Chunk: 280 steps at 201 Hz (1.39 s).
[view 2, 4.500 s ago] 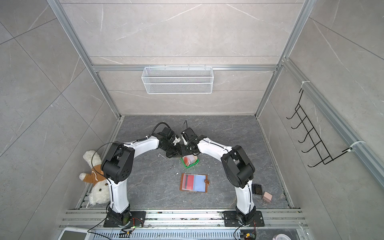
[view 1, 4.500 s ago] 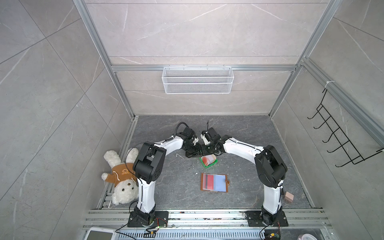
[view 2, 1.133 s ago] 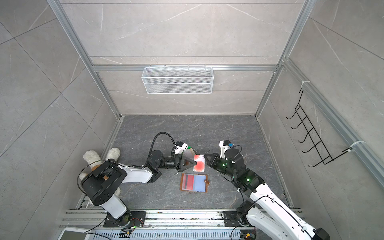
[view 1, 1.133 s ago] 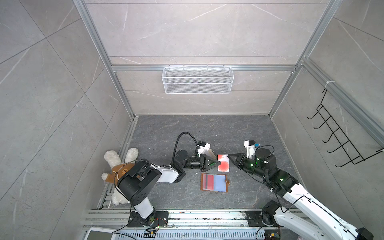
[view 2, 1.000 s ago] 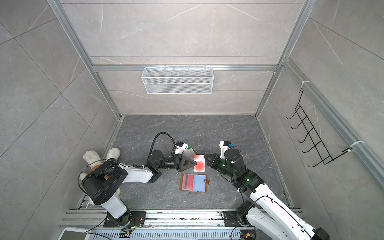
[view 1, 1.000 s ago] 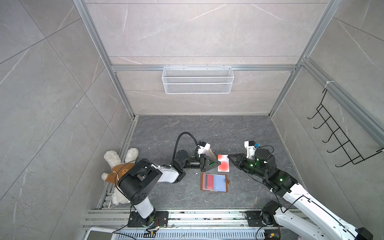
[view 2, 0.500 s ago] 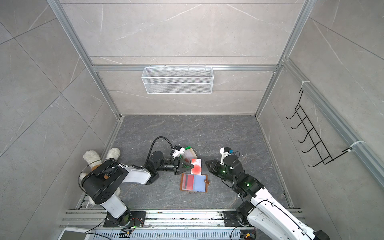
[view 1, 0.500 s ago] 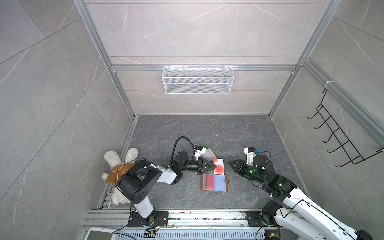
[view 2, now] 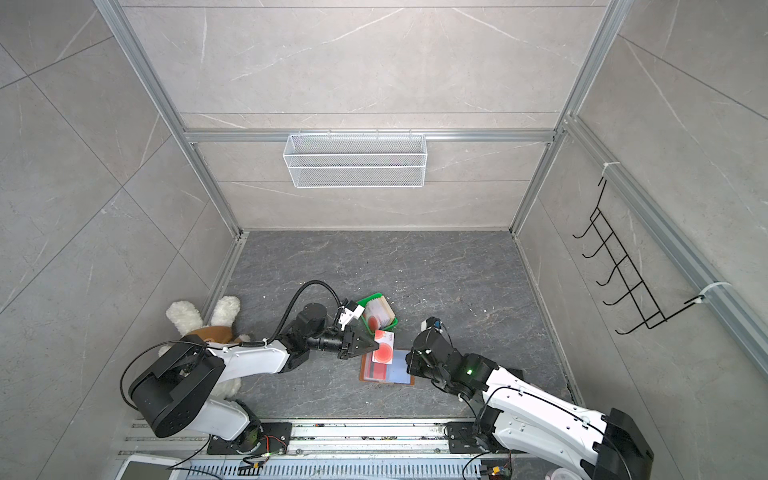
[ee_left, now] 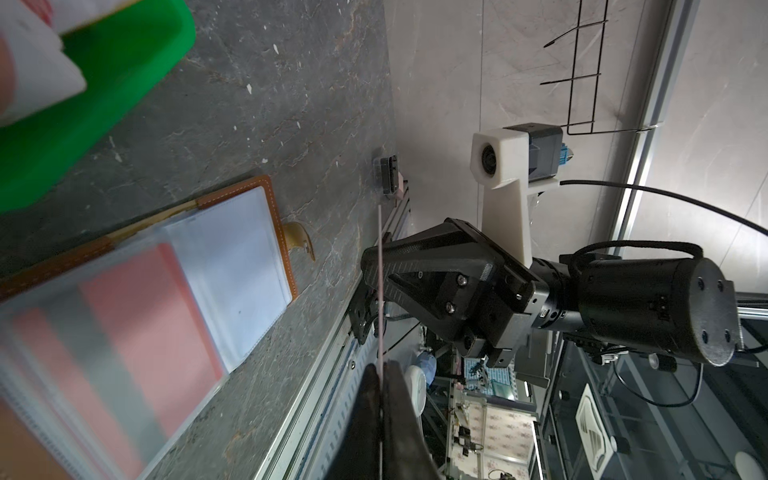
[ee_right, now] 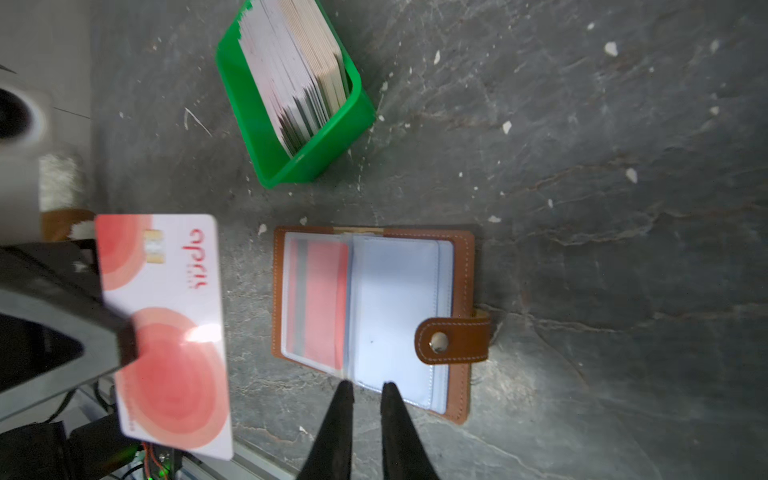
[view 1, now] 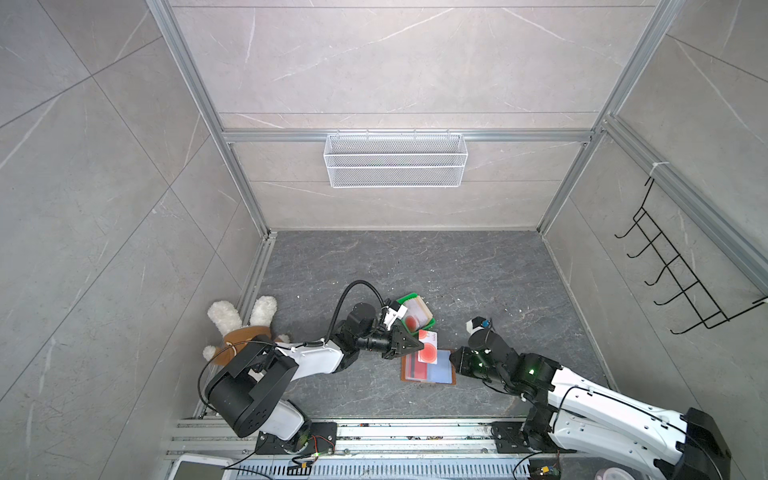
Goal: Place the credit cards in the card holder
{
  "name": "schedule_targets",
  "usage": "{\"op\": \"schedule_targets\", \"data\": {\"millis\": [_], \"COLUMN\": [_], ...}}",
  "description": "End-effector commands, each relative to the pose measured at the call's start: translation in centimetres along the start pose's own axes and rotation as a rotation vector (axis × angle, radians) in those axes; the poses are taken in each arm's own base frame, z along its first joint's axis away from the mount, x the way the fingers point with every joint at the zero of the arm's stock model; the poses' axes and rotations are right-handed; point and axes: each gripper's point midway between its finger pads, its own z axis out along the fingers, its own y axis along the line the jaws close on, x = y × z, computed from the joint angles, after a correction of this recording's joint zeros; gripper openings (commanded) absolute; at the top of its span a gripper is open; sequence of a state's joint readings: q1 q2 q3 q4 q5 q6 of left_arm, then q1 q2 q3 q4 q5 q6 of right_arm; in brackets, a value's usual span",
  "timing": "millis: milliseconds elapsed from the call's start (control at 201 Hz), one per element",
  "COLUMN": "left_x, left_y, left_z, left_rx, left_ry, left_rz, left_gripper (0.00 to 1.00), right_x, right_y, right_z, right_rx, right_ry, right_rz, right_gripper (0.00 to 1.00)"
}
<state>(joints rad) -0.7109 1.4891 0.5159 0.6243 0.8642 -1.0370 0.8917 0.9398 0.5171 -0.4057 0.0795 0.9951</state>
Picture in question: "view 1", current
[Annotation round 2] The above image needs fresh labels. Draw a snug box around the green plastic card tray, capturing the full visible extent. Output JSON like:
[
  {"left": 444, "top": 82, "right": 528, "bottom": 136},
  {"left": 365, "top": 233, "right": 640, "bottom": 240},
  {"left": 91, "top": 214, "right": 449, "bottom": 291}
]
[{"left": 394, "top": 292, "right": 437, "bottom": 334}]

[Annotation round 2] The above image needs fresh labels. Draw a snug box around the brown leather card holder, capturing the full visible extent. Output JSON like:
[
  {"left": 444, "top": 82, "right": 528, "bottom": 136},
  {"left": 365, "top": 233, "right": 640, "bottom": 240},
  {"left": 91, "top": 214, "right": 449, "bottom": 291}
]
[{"left": 401, "top": 349, "right": 456, "bottom": 385}]

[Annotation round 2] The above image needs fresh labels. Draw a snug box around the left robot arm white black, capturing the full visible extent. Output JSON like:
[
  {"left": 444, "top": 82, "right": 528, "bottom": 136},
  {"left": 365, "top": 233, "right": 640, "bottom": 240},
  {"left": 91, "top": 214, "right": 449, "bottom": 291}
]
[{"left": 202, "top": 303, "right": 424, "bottom": 450}]

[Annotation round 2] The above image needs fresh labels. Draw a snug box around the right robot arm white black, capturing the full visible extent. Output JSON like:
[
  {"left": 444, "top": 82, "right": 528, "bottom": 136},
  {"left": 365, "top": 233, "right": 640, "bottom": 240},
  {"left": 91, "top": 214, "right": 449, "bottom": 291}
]
[{"left": 450, "top": 328, "right": 732, "bottom": 479}]

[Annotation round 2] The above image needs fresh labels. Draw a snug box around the stack of credit cards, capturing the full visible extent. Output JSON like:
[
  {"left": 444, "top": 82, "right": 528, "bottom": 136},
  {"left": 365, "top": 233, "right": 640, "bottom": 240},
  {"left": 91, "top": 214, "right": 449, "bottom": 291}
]
[{"left": 400, "top": 298, "right": 434, "bottom": 334}]

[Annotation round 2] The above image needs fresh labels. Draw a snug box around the white brown plush toy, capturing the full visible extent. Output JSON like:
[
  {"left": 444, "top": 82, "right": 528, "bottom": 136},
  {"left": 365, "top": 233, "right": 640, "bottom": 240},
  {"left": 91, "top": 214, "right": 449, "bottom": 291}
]
[{"left": 202, "top": 296, "right": 290, "bottom": 366}]

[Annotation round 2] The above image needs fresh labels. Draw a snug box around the white device at bottom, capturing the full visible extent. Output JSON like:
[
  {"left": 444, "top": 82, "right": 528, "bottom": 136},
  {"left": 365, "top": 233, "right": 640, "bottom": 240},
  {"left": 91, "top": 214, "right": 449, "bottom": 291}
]
[{"left": 168, "top": 454, "right": 237, "bottom": 480}]

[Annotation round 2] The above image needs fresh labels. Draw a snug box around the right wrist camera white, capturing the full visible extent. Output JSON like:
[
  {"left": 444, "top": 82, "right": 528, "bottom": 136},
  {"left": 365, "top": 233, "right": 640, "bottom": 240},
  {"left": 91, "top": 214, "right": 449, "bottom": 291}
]
[{"left": 466, "top": 316, "right": 493, "bottom": 335}]

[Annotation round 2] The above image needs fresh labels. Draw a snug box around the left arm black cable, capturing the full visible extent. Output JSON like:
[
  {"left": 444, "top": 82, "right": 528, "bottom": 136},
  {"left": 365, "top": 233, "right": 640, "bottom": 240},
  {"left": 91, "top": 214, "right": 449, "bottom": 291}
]
[{"left": 323, "top": 279, "right": 385, "bottom": 346}]

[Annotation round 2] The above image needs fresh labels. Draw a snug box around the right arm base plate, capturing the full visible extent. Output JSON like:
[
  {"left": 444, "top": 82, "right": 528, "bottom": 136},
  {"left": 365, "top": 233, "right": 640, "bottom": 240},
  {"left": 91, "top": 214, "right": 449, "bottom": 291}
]
[{"left": 490, "top": 420, "right": 574, "bottom": 454}]

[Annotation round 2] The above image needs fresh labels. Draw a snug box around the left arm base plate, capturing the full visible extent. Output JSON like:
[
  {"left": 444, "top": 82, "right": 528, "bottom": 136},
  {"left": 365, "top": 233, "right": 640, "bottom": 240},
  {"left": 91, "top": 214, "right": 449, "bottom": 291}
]
[{"left": 255, "top": 421, "right": 338, "bottom": 456}]

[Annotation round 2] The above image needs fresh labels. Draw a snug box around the white wire mesh basket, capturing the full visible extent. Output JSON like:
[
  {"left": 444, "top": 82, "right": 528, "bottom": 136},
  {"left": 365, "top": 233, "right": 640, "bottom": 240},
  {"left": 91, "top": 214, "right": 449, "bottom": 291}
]
[{"left": 323, "top": 133, "right": 469, "bottom": 189}]

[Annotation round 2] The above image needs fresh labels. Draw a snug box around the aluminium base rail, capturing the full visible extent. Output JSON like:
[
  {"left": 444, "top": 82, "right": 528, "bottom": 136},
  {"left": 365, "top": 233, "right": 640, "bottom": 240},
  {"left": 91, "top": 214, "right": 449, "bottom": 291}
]
[{"left": 163, "top": 418, "right": 667, "bottom": 480}]

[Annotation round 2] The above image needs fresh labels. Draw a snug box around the black wire hook rack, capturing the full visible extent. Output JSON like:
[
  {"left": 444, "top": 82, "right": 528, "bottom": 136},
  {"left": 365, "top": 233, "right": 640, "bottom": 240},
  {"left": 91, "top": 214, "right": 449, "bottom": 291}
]
[{"left": 613, "top": 177, "right": 767, "bottom": 336}]

